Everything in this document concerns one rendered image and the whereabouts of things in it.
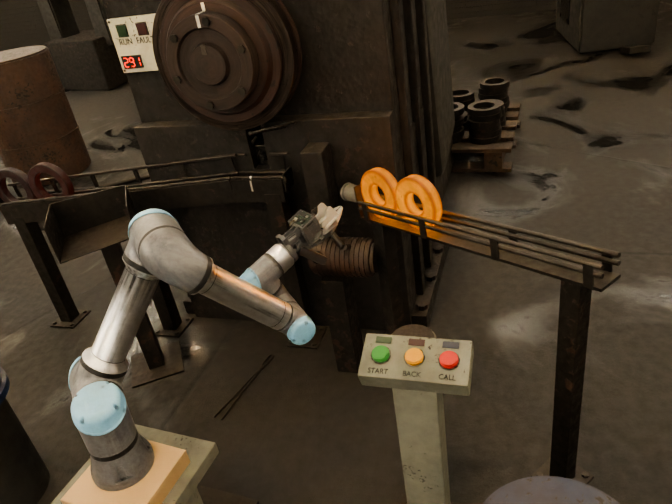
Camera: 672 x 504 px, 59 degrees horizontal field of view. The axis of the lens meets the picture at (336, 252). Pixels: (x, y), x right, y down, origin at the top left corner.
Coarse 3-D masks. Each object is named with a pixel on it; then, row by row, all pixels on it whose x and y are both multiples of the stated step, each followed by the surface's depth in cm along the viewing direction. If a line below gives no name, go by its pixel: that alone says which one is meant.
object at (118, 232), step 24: (96, 192) 209; (120, 192) 211; (48, 216) 198; (72, 216) 210; (96, 216) 212; (120, 216) 215; (72, 240) 208; (96, 240) 204; (120, 240) 199; (120, 264) 210; (144, 336) 226; (144, 360) 239; (168, 360) 236; (144, 384) 227
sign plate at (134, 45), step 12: (108, 24) 201; (120, 24) 199; (132, 24) 198; (132, 36) 201; (144, 36) 199; (120, 48) 204; (132, 48) 203; (144, 48) 202; (120, 60) 207; (132, 60) 205; (144, 60) 204
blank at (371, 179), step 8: (376, 168) 175; (368, 176) 176; (376, 176) 173; (384, 176) 171; (392, 176) 172; (368, 184) 178; (376, 184) 175; (384, 184) 172; (392, 184) 170; (368, 192) 180; (376, 192) 181; (384, 192) 173; (392, 192) 170; (368, 200) 182; (376, 200) 180; (392, 200) 172; (392, 208) 173
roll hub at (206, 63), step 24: (192, 24) 169; (216, 24) 167; (168, 48) 175; (192, 48) 174; (216, 48) 171; (192, 72) 178; (216, 72) 174; (240, 72) 174; (192, 96) 182; (216, 96) 180; (240, 96) 177
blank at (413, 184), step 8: (408, 176) 163; (416, 176) 162; (400, 184) 166; (408, 184) 163; (416, 184) 160; (424, 184) 159; (432, 184) 160; (400, 192) 167; (408, 192) 164; (416, 192) 162; (424, 192) 159; (432, 192) 159; (400, 200) 169; (408, 200) 168; (424, 200) 160; (432, 200) 158; (440, 200) 160; (400, 208) 170; (408, 208) 168; (416, 208) 168; (424, 208) 162; (432, 208) 159; (440, 208) 160; (424, 216) 163; (432, 216) 161; (440, 216) 162; (432, 224) 162
